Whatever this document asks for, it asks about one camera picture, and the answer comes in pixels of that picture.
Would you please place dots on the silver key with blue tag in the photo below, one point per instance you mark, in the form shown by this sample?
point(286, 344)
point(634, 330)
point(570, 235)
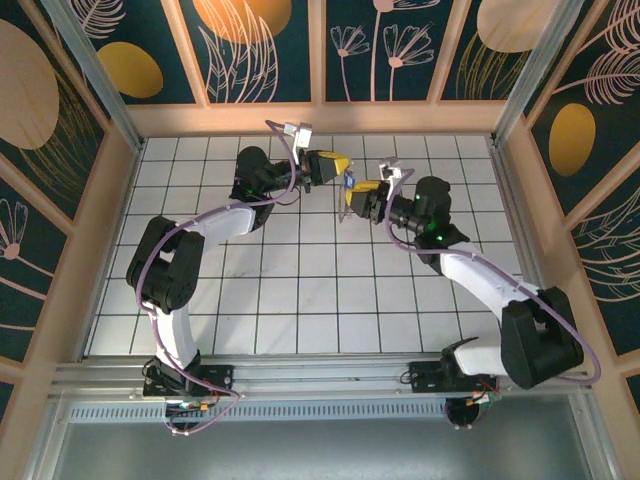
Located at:
point(350, 179)

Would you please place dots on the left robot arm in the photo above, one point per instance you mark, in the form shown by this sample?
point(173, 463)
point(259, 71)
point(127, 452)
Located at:
point(165, 270)

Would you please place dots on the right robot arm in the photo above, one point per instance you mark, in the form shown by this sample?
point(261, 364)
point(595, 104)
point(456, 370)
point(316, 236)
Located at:
point(540, 340)

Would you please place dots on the grey metal panel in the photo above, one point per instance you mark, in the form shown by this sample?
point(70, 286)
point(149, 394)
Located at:
point(320, 450)

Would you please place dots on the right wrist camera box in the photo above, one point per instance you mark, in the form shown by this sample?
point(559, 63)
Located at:
point(392, 167)

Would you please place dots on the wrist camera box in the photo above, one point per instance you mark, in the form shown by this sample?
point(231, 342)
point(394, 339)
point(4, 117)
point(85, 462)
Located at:
point(392, 167)
point(302, 135)

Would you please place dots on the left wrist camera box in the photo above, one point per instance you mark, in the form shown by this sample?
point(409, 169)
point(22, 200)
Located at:
point(302, 135)

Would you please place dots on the aluminium side rail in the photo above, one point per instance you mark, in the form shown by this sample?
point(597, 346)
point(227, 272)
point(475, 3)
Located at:
point(511, 200)

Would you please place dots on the aluminium corner post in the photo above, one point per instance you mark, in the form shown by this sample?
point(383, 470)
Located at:
point(104, 85)
point(532, 75)

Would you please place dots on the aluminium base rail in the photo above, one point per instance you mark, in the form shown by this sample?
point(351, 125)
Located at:
point(325, 375)

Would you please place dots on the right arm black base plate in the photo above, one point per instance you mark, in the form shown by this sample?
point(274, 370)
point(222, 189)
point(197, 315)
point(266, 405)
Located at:
point(425, 377)

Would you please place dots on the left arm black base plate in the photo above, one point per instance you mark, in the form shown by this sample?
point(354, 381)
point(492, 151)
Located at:
point(220, 375)

